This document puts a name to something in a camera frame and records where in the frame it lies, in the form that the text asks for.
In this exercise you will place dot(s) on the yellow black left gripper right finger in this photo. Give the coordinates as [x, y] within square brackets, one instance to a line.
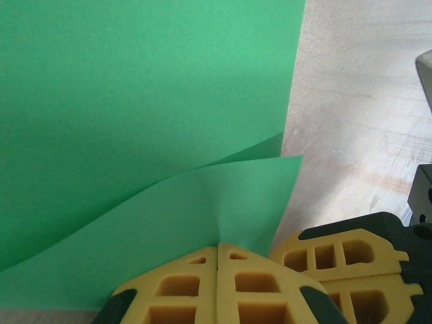
[256, 297]

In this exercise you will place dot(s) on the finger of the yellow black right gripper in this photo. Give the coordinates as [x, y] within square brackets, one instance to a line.
[337, 243]
[368, 300]

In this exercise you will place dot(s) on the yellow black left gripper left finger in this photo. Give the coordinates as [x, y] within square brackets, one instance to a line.
[182, 297]

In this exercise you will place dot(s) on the green paper sheet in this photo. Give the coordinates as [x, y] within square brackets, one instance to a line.
[135, 118]

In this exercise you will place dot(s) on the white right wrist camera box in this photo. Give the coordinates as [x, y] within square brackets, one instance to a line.
[426, 84]

